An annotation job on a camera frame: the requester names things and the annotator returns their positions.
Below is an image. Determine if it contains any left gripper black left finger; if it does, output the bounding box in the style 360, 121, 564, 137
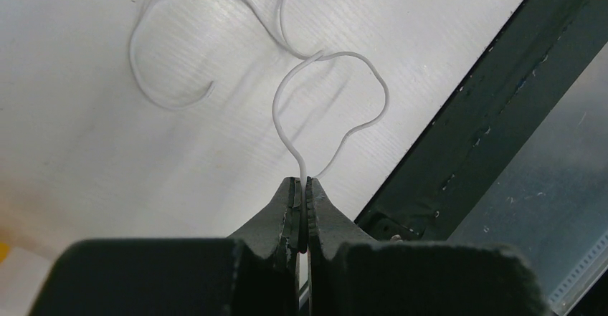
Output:
29, 177, 300, 315

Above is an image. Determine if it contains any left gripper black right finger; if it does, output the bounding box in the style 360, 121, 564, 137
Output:
306, 178, 550, 315

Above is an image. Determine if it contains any white cable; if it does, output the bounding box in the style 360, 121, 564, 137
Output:
129, 0, 391, 184

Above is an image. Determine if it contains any clear plastic bin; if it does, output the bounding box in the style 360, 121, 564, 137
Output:
1, 247, 52, 315

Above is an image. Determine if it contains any yellow plastic bin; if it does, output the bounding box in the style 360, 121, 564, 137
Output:
0, 242, 11, 263

